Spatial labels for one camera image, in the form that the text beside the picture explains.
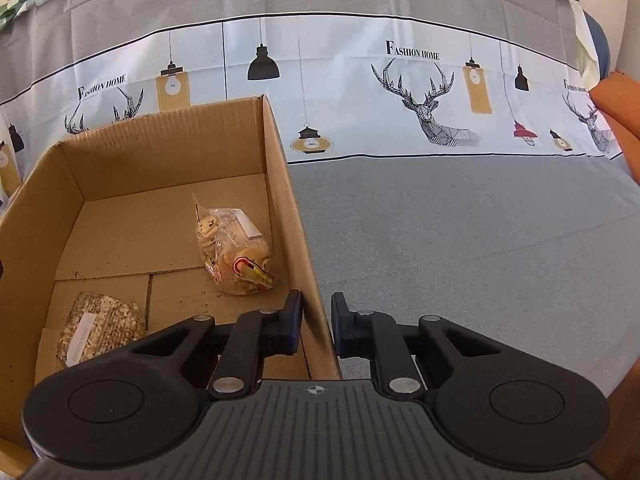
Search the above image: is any pale yellow cloth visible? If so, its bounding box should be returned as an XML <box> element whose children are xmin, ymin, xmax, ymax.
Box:
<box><xmin>569</xmin><ymin>0</ymin><xmax>600</xmax><ymax>87</ymax></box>

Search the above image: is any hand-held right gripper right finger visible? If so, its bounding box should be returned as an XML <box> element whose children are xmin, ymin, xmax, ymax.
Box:
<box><xmin>330</xmin><ymin>292</ymin><xmax>501</xmax><ymax>401</ymax></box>

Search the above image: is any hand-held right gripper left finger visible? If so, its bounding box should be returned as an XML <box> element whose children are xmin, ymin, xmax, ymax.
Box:
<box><xmin>132</xmin><ymin>288</ymin><xmax>303</xmax><ymax>401</ymax></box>

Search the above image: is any clear bag of round cookies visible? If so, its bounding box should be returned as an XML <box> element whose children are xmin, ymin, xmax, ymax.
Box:
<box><xmin>192</xmin><ymin>192</ymin><xmax>277</xmax><ymax>297</ymax></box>

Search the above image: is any orange cushion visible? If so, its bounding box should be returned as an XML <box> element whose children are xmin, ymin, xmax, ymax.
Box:
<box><xmin>587</xmin><ymin>71</ymin><xmax>640</xmax><ymax>187</ymax></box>

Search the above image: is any brown cardboard box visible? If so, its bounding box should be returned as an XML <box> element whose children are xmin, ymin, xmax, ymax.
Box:
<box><xmin>0</xmin><ymin>93</ymin><xmax>344</xmax><ymax>477</ymax></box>

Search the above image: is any clear packet of grain bar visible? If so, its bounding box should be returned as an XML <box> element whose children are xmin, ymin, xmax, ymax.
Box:
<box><xmin>55</xmin><ymin>291</ymin><xmax>147</xmax><ymax>367</ymax></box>

